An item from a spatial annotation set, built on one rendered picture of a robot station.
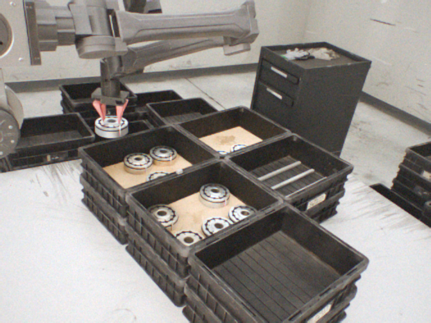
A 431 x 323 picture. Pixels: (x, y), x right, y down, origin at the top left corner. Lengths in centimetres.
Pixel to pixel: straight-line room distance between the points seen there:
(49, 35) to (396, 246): 135
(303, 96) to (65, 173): 160
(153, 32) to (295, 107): 193
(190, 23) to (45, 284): 84
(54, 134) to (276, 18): 343
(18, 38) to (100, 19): 16
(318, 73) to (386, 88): 217
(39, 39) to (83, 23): 9
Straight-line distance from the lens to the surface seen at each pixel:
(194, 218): 137
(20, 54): 86
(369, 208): 187
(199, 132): 180
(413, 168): 276
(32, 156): 225
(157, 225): 118
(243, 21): 103
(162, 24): 95
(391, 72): 485
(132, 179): 152
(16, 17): 84
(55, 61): 425
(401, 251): 172
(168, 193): 138
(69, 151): 229
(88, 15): 90
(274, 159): 174
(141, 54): 122
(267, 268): 126
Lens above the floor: 169
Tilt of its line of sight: 31 degrees down
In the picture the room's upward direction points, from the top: 8 degrees clockwise
